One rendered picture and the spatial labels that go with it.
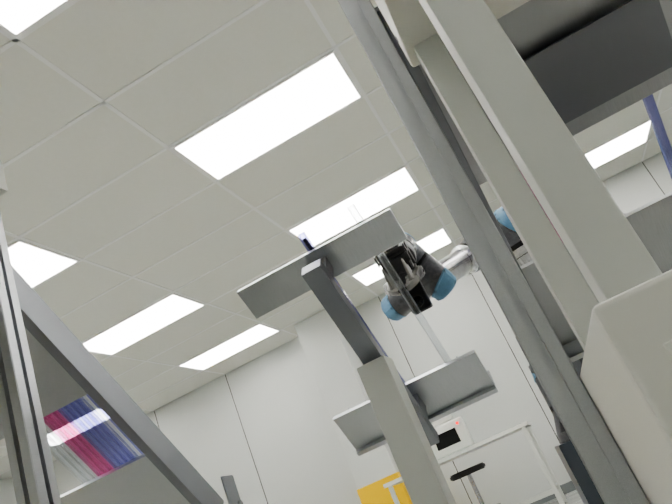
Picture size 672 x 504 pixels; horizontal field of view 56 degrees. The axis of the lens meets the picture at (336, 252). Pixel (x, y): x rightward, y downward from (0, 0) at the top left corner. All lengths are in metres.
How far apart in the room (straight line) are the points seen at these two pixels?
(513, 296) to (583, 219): 0.42
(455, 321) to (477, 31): 7.71
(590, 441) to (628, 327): 0.42
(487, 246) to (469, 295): 7.33
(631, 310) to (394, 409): 0.89
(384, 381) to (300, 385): 7.36
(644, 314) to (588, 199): 0.07
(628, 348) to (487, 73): 0.17
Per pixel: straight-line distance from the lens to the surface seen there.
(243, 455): 8.88
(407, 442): 1.20
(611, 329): 0.34
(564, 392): 0.75
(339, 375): 7.82
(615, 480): 0.76
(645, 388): 0.34
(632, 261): 0.36
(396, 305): 1.63
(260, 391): 8.79
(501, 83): 0.40
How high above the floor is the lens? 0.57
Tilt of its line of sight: 22 degrees up
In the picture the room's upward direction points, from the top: 24 degrees counter-clockwise
